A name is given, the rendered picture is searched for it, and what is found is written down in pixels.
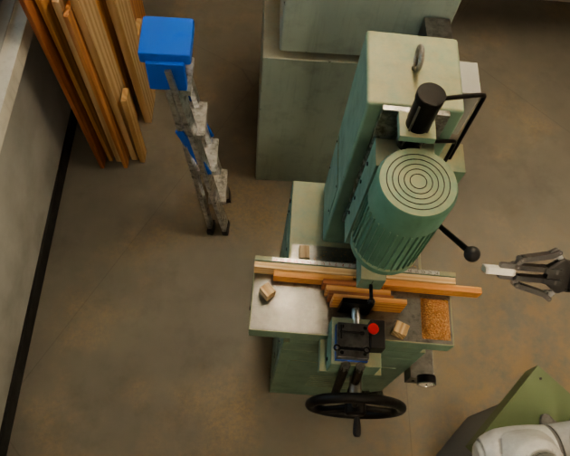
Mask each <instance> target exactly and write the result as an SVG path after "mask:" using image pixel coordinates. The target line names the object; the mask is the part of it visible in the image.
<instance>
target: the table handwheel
mask: <svg viewBox="0 0 570 456"><path fill-rule="evenodd" d="M351 378H352V375H350V376H349V393H327V394H317V395H313V396H311V397H310V398H308V399H307V401H306V403H305V405H306V408H307V409H308V410H309V411H311V412H313V413H317V414H321V415H325V416H330V417H337V418H347V419H354V418H355V417H360V419H385V418H393V417H396V416H400V415H402V414H404V413H405V412H406V405H405V403H404V402H403V401H401V400H399V399H396V398H393V397H390V396H386V395H380V394H366V393H362V377H361V379H360V382H359V384H358V385H352V384H351ZM321 404H339V405H328V406H324V405H321ZM367 404H374V405H381V406H386V407H390V408H384V407H376V406H372V405H367Z"/></svg>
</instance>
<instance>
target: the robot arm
mask: <svg viewBox="0 0 570 456"><path fill-rule="evenodd" d="M552 259H555V261H552V262H550V263H548V264H533V263H526V262H533V261H545V260H552ZM481 266H482V267H481V270H482V271H484V272H485V273H486V274H495V275H497V277H498V278H500V279H503V280H511V282H510V284H511V285H513V286H514V287H515V288H516V289H519V290H523V291H526V292H529V293H532V294H535V295H538V296H540V297H543V298H544V299H545V300H546V301H548V302H549V301H551V300H552V298H551V297H552V296H553V295H554V294H555V293H560V292H570V261H569V260H567V259H566V258H564V257H563V252H562V251H561V250H559V249H558V248H554V249H552V250H549V251H547V252H534V253H528V254H521V255H517V257H516V259H515V261H512V262H506V261H501V262H500V263H499V265H494V264H484V263H482V265H481ZM516 270H517V271H533V272H544V274H538V275H536V274H526V273H516ZM520 281H525V282H536V283H543V284H546V285H547V287H548V288H549V289H550V290H541V289H539V288H536V287H533V286H530V285H527V284H525V283H522V282H520ZM472 456H570V419H569V421H565V422H560V423H558V422H556V421H555V420H554V419H553V418H552V417H551V416H550V415H549V414H547V413H544V414H541V415H540V418H539V425H537V424H525V425H513V426H506V427H499V428H495V429H492V430H489V431H487V432H485V433H483V434H482V435H481V436H480V437H478V438H477V440H476V441H475V442H474V443H473V446H472Z"/></svg>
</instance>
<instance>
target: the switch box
mask: <svg viewBox="0 0 570 456"><path fill-rule="evenodd" d="M460 68H461V86H462V94H470V93H480V77H479V70H478V64H477V63H476V62H461V61H460ZM478 99H479V98H472V99H463V103H464V113H463V115H462V117H461V119H460V121H459V123H458V125H457V126H456V128H455V129H454V131H453V132H452V134H459V132H460V130H461V128H462V126H463V124H464V123H465V121H466V119H467V118H468V116H469V115H470V113H471V111H472V109H473V108H474V106H475V104H476V103H477V101H478Z"/></svg>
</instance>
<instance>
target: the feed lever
mask: <svg viewBox="0 0 570 456"><path fill-rule="evenodd" d="M438 229H440V230H441V231H442V232H443V233H444V234H445V235H446V236H448V237H449V238H450V239H451V240H452V241H453V242H454V243H456V244H457V245H458V246H459V247H460V248H461V249H462V250H464V253H463V255H464V258H465V259H466V260H467V261H470V262H475V261H477V260H478V259H479V258H480V250H479V249H478V248H477V247H475V246H468V245H466V244H465V243H464V242H463V241H461V240H460V239H459V238H458V237H457V236H455V235H454V234H453V233H452V232H450V231H449V230H448V229H447V228H446V227H445V226H443V225H442V224H441V225H440V227H439V228H438Z"/></svg>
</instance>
